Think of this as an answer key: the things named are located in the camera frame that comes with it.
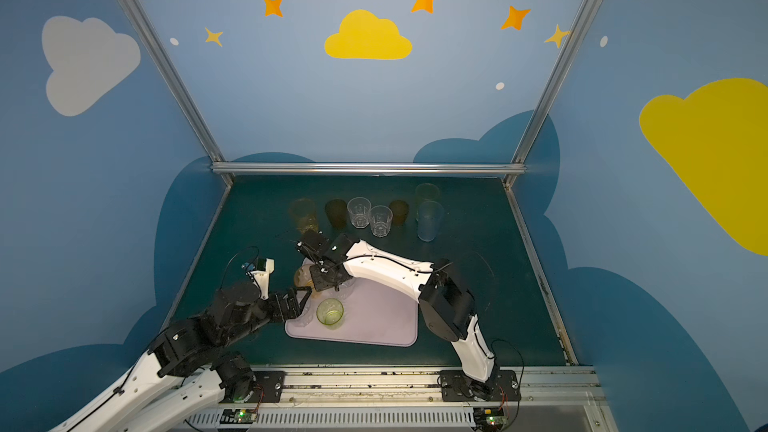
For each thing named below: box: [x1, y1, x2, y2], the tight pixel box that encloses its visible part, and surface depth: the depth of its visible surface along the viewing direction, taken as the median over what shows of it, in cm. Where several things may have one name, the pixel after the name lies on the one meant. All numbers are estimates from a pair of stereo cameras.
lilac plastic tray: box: [284, 278, 419, 347], surface depth 86 cm
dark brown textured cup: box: [325, 199, 347, 230], surface depth 103 cm
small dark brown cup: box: [389, 199, 410, 227], surface depth 107 cm
